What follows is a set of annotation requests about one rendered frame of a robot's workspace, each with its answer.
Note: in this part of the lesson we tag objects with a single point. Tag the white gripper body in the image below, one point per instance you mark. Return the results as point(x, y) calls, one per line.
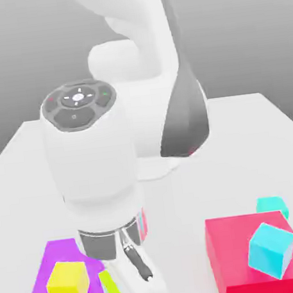
point(127, 288)

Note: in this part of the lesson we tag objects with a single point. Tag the small yellow cube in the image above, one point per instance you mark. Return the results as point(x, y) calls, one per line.
point(66, 285)

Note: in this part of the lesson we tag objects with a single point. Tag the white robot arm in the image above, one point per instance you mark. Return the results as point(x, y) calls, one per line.
point(90, 156)

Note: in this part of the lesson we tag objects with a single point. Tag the small cyan cube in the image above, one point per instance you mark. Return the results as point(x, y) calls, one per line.
point(270, 250)

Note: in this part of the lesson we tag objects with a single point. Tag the small lime green cube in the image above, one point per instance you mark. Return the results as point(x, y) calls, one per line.
point(110, 288)

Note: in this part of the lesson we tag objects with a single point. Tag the large red box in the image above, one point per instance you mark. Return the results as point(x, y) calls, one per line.
point(226, 250)

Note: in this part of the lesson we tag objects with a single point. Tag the small turquoise cube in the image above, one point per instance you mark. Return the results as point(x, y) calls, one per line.
point(270, 204)

